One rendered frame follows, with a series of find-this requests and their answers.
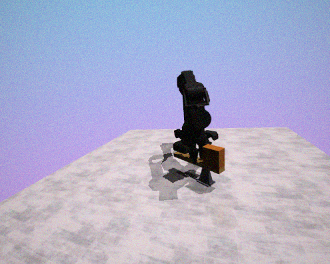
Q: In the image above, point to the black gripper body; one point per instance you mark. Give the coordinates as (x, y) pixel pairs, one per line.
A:
(195, 136)

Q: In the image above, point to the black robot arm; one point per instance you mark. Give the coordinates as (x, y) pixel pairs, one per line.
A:
(195, 96)

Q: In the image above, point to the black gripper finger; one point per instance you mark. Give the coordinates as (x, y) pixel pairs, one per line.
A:
(194, 155)
(201, 148)

